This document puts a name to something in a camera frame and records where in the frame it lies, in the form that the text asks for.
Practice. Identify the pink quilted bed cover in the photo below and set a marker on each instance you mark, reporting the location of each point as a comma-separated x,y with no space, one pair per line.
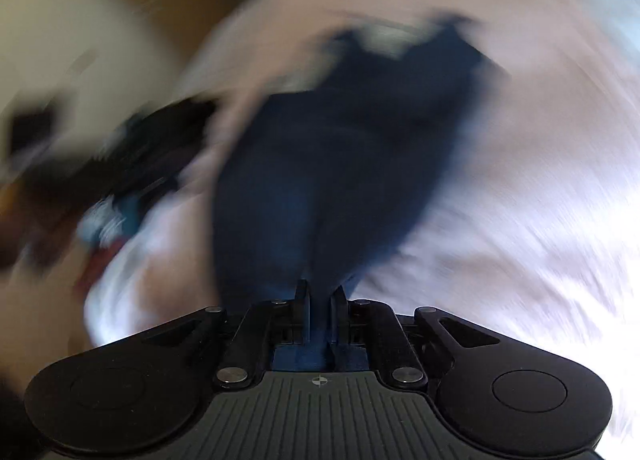
525,190

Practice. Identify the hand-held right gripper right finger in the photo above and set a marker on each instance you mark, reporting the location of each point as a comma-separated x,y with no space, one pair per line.
339,311

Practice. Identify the dark blue pants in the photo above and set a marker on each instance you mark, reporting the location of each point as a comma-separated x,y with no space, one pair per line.
325,180

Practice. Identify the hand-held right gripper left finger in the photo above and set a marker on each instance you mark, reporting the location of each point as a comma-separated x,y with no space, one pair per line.
301,311

